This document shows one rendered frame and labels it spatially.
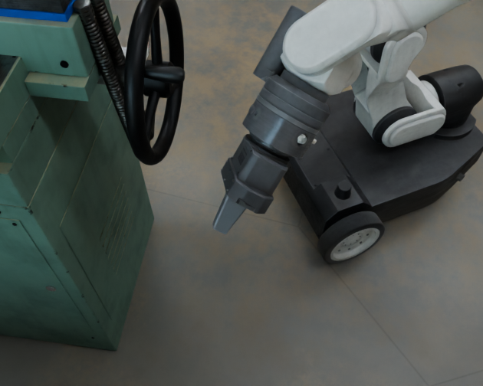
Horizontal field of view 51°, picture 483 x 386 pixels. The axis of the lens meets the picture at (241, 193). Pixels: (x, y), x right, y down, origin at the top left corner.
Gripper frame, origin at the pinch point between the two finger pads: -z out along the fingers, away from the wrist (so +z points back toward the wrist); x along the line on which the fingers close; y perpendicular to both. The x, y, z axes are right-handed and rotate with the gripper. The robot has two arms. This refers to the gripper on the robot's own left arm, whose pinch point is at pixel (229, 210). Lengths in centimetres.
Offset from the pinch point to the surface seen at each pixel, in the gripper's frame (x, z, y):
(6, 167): 13.5, -13.4, 29.0
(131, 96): 11.4, 5.3, 17.7
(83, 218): 36.8, -27.4, 15.1
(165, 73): 12.4, 10.2, 14.8
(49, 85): 17.7, -0.3, 28.8
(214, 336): 56, -54, -32
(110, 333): 51, -61, -5
